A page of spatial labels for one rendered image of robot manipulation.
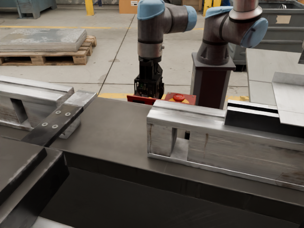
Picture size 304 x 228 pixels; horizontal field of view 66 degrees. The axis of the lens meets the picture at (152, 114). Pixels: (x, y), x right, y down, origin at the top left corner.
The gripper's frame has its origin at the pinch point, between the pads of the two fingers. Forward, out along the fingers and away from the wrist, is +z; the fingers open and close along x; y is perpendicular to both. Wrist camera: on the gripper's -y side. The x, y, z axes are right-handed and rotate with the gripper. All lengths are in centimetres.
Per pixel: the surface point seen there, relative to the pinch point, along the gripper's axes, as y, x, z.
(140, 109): 22.0, 3.3, -12.3
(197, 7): -537, -31, 16
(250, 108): 35.2, 25.4, -23.1
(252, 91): 30.6, 25.9, -24.1
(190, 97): -4.3, 13.2, -5.1
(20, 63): -168, -216, 57
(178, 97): 2.3, 9.7, -7.4
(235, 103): 35.1, 23.1, -23.6
